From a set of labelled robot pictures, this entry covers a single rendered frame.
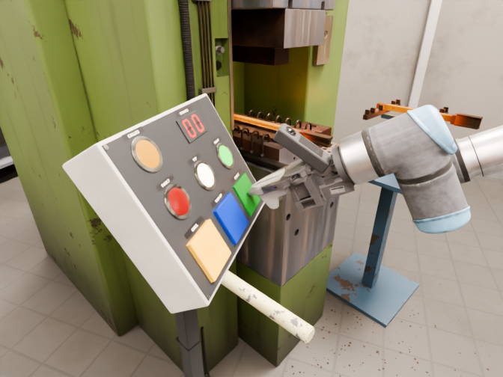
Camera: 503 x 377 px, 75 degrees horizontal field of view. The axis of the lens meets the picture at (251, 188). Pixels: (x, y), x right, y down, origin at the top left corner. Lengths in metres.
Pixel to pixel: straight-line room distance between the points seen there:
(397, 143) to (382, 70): 2.90
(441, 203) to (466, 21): 2.94
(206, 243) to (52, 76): 0.84
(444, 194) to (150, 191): 0.46
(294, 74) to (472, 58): 2.35
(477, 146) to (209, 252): 0.53
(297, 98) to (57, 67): 0.85
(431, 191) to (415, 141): 0.09
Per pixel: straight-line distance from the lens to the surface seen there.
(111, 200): 0.49
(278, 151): 1.03
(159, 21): 0.86
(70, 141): 1.27
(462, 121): 1.50
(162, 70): 0.86
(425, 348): 1.84
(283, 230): 1.09
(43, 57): 1.22
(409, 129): 0.58
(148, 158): 0.50
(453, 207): 0.63
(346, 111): 3.54
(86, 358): 1.79
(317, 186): 0.63
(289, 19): 0.97
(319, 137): 1.06
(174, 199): 0.51
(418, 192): 0.61
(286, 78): 1.40
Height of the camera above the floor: 1.34
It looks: 28 degrees down
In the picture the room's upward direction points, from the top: straight up
